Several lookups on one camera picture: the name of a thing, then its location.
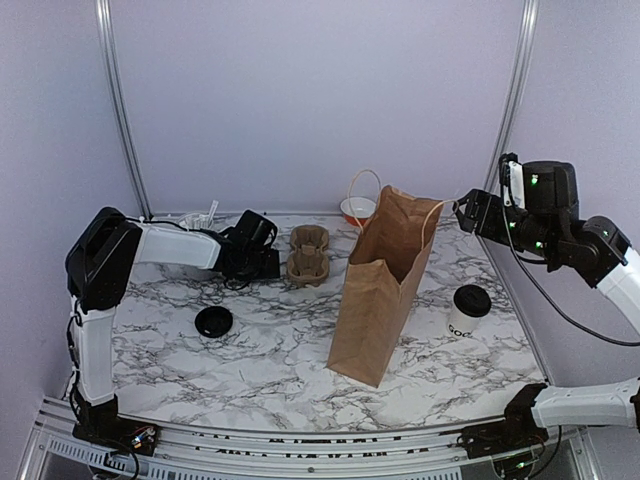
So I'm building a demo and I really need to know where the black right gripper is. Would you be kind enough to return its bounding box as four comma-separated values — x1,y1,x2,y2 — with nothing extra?
454,188,560,261

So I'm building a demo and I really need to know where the brown cardboard cup carrier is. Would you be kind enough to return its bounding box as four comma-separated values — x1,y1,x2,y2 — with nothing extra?
286,225,330,287

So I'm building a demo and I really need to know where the black plastic cup lid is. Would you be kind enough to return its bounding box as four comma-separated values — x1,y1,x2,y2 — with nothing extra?
194,306,233,339

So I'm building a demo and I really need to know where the brown paper takeout bag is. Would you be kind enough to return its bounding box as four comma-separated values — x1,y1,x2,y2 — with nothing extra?
327,185,449,388

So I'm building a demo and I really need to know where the single white paper cup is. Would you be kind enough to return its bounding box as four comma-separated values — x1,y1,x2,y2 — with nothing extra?
446,305,484,338

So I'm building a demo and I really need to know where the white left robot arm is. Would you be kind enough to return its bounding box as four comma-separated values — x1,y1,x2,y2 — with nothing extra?
65,207,280,445

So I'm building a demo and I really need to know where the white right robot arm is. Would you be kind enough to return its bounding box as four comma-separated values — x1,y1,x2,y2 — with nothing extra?
455,153,639,448

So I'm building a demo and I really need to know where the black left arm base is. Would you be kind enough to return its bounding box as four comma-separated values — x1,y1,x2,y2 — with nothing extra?
69,392,160,456

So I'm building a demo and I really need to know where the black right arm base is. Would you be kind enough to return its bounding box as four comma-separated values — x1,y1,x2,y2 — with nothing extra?
456,383,549,459

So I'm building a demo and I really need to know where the white ribbed stirrer canister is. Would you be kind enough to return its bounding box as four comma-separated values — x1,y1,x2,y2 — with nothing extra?
177,212,216,281

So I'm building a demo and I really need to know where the orange white bowl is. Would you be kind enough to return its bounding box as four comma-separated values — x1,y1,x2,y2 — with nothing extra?
340,197,376,227

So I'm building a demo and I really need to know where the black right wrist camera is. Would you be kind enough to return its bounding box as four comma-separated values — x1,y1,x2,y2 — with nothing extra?
499,153,525,209

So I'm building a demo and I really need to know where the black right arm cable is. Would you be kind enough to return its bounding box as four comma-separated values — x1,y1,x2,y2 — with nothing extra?
504,239,640,347

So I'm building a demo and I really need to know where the right rear aluminium post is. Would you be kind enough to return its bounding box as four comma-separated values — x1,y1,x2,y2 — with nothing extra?
484,0,540,191

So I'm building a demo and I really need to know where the aluminium post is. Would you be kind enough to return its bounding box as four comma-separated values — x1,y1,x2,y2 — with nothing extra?
484,0,540,191
95,0,153,219

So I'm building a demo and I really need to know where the front aluminium frame rail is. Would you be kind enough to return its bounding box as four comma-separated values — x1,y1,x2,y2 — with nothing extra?
18,398,601,479

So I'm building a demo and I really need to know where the left rear aluminium post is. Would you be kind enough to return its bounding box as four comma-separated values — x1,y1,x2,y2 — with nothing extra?
95,0,153,219

